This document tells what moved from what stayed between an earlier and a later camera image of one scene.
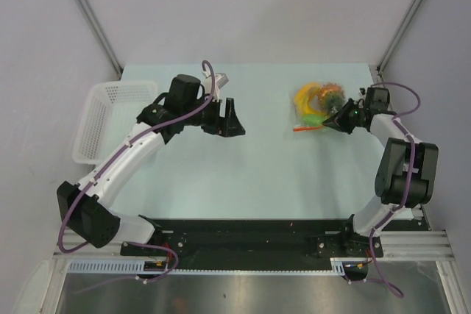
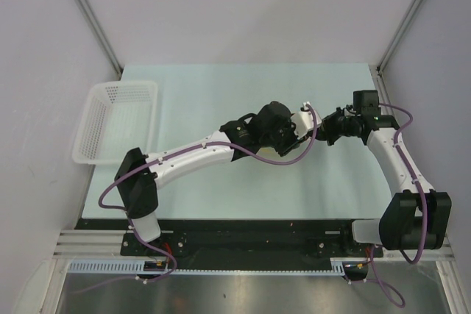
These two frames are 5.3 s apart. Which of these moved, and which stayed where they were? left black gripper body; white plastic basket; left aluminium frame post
Moved: left black gripper body
Stayed: white plastic basket; left aluminium frame post
